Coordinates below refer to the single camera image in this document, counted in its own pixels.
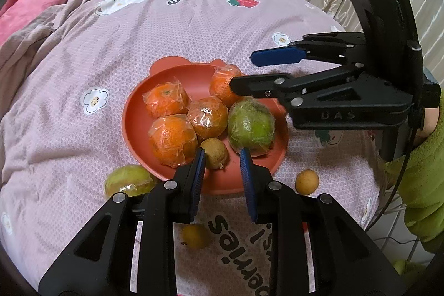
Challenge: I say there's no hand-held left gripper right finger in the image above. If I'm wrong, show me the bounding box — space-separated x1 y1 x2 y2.
239 148 406 296

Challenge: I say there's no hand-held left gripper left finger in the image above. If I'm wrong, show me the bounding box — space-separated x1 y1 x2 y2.
38 148 207 296

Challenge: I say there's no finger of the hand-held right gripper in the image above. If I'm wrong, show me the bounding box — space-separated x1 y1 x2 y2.
250 32 368 68
229 62 368 109

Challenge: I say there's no plastic-wrapped orange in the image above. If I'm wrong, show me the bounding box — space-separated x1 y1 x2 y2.
148 115 199 168
143 83 191 119
187 97 229 140
209 64 247 107

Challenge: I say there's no brown longan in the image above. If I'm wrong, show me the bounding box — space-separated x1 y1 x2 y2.
200 138 229 170
181 223 212 250
295 169 320 195

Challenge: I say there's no large green fruit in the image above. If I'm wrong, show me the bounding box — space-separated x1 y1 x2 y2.
227 100 276 158

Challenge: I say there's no small green fruit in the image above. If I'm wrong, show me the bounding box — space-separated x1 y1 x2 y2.
104 164 157 199

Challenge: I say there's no orange plastic plate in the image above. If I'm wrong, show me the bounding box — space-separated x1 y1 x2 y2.
121 57 289 195

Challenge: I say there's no person's right forearm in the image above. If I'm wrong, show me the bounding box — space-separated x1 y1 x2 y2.
382 128 444 251

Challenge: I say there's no person's right hand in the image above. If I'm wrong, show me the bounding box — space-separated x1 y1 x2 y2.
414 107 441 147

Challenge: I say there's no pink printed blanket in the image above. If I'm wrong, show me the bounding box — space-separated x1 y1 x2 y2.
0 0 385 296

